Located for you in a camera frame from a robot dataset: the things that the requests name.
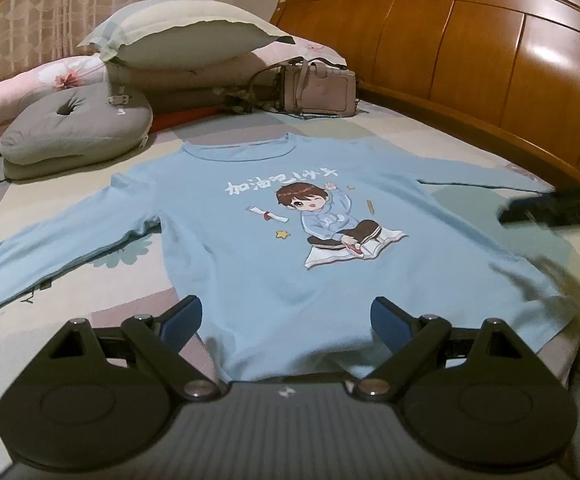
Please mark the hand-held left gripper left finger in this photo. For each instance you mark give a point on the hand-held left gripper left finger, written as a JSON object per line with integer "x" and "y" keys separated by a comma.
{"x": 182, "y": 322}

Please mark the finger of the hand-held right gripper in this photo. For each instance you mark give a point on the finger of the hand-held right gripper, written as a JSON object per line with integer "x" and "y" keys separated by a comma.
{"x": 554, "y": 207}

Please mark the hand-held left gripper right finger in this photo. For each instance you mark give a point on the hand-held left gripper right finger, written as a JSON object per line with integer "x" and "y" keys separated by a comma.
{"x": 389, "y": 325}

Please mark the light blue long-sleeve shirt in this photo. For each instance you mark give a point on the light blue long-sleeve shirt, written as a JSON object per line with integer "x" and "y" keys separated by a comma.
{"x": 250, "y": 260}

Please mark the wooden headboard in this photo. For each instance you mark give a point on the wooden headboard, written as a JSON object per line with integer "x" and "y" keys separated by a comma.
{"x": 444, "y": 50}

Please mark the orange-red cloth roll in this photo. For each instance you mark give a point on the orange-red cloth roll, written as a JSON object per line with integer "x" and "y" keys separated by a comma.
{"x": 190, "y": 117}

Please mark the grey round cushion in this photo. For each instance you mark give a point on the grey round cushion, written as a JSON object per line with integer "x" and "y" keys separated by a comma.
{"x": 70, "y": 130}

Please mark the patterned scarf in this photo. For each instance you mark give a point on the patterned scarf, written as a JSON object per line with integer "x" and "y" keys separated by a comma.
{"x": 240, "y": 99}

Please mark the pink handbag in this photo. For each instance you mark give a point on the pink handbag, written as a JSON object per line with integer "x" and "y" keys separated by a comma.
{"x": 320, "y": 90}

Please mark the pink floral quilt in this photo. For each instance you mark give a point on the pink floral quilt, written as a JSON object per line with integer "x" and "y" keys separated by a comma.
{"x": 30, "y": 80}

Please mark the cream and green pillow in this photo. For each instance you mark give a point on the cream and green pillow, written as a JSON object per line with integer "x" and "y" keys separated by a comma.
{"x": 185, "y": 35}

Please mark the patterned curtain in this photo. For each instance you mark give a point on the patterned curtain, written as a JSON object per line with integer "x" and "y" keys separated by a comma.
{"x": 70, "y": 10}

